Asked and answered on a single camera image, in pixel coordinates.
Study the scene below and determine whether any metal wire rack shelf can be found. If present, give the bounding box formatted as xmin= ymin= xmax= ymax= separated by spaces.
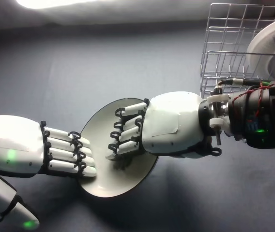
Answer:
xmin=199 ymin=2 xmax=275 ymax=98

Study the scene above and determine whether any white plate with fan print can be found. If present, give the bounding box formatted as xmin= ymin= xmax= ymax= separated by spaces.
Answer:
xmin=78 ymin=97 xmax=160 ymax=199
xmin=245 ymin=15 xmax=275 ymax=81

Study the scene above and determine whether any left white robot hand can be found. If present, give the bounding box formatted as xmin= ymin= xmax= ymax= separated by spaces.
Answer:
xmin=0 ymin=115 xmax=97 ymax=231

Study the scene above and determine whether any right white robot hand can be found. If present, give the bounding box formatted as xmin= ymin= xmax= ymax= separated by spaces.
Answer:
xmin=105 ymin=91 xmax=223 ymax=161

